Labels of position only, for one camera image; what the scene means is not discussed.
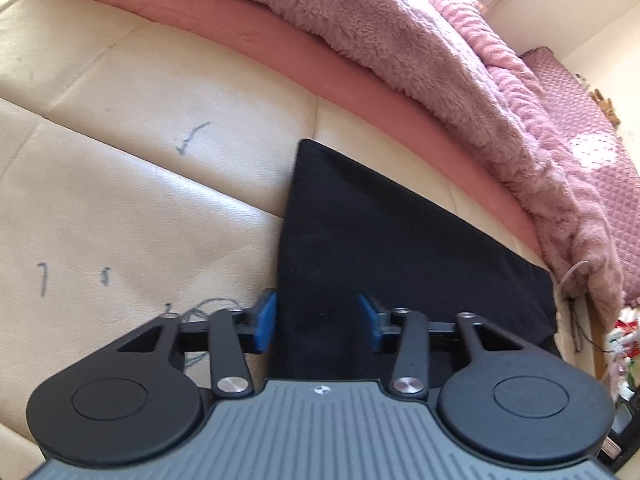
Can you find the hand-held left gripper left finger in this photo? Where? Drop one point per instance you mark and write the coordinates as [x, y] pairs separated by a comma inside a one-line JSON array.
[[265, 320]]

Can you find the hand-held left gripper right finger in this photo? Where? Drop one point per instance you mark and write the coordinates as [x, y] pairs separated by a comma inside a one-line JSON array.
[[367, 322]]

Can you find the black pants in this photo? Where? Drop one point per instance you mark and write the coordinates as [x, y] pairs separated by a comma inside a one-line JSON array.
[[375, 220]]

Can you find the grey thread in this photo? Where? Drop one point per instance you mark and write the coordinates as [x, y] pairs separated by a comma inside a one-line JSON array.
[[210, 305]]

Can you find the colourful printed item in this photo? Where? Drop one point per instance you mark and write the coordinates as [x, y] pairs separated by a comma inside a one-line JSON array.
[[625, 340]]

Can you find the pink quilted headboard cover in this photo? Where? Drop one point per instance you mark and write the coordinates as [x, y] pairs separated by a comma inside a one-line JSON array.
[[600, 175]]

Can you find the pink bed sheet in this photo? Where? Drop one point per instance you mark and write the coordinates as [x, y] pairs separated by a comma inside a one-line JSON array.
[[300, 45]]

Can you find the pink fluffy blanket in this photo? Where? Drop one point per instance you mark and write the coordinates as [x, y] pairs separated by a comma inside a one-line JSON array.
[[400, 35]]

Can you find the brown stuffed toy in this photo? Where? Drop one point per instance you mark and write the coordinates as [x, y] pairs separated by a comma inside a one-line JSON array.
[[602, 102]]

